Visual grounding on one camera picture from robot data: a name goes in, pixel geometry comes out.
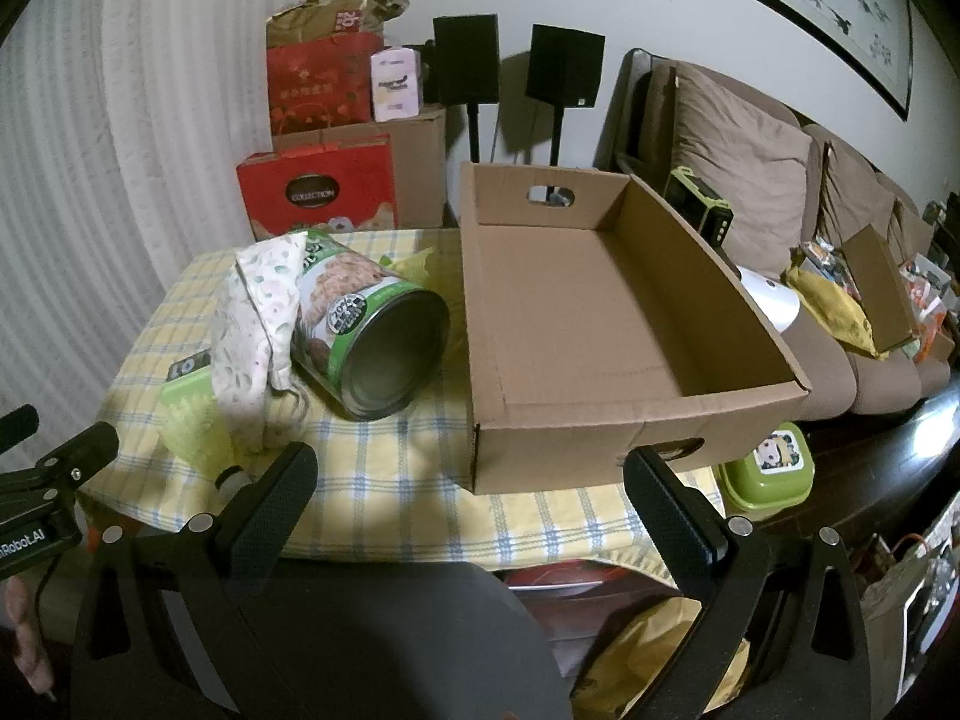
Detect crumpled brown paper bag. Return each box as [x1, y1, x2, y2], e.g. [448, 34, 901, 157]
[266, 0, 410, 46]

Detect small beige cushion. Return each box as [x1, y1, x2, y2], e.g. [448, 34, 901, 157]
[892, 199, 935, 256]

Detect white curtain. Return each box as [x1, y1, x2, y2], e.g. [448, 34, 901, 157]
[0, 0, 316, 466]

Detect large beige cushion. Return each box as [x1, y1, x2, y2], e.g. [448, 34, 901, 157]
[671, 64, 815, 278]

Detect person's left hand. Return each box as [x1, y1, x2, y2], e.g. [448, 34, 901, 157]
[0, 577, 55, 698]

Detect yellow checked tablecloth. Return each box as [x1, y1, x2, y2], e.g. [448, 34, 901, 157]
[79, 229, 725, 590]

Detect yellow plastic bag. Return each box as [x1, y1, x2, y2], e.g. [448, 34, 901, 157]
[570, 600, 751, 720]

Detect pile of colourful packets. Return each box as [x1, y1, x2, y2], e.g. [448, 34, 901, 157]
[896, 255, 960, 365]

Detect flat cardboard piece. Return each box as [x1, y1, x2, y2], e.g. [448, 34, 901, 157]
[840, 225, 920, 353]

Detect floral cloth pouch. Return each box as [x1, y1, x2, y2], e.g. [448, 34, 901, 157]
[212, 232, 310, 458]

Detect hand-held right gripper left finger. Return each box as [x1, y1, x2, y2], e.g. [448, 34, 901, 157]
[71, 441, 320, 720]

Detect large brown carton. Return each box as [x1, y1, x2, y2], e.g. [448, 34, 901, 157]
[271, 105, 449, 230]

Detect green and black radio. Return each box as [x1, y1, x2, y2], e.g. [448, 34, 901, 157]
[666, 166, 734, 245]

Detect black speaker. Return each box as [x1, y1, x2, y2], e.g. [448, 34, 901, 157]
[525, 24, 605, 110]
[433, 13, 501, 106]

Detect dark wooden coffee table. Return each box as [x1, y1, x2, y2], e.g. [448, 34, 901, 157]
[720, 390, 960, 616]

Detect brown paper shopping bag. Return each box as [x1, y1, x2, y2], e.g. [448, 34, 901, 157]
[859, 491, 960, 698]

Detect brown sofa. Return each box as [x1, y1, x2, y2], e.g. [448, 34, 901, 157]
[596, 47, 960, 421]

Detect white tissue box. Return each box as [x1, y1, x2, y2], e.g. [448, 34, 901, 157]
[371, 47, 425, 122]

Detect red box under table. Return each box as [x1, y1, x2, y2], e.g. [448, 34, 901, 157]
[499, 566, 631, 593]

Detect green lunch box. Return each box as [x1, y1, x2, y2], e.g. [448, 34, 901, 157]
[716, 424, 815, 517]

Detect colourful snack packets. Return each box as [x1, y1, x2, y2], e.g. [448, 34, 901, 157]
[791, 238, 852, 293]

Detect cardboard box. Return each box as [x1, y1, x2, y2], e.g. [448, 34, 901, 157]
[457, 161, 813, 496]

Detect white rounded device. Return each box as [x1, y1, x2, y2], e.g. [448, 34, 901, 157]
[739, 266, 802, 335]

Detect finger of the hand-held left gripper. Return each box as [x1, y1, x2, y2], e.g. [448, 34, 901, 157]
[0, 405, 40, 455]
[30, 422, 121, 492]

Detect green snack can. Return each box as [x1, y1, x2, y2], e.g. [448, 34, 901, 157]
[289, 229, 451, 421]

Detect red gift bag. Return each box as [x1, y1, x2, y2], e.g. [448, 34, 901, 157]
[266, 34, 383, 137]

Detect medium beige cushion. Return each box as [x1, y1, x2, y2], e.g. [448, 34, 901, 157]
[817, 142, 901, 263]

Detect red gift box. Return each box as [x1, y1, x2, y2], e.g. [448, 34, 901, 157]
[236, 133, 398, 241]

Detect yellow cloth bag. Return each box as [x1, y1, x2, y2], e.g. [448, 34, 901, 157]
[784, 266, 882, 357]

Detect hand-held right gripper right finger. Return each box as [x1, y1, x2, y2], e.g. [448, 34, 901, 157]
[622, 446, 875, 720]

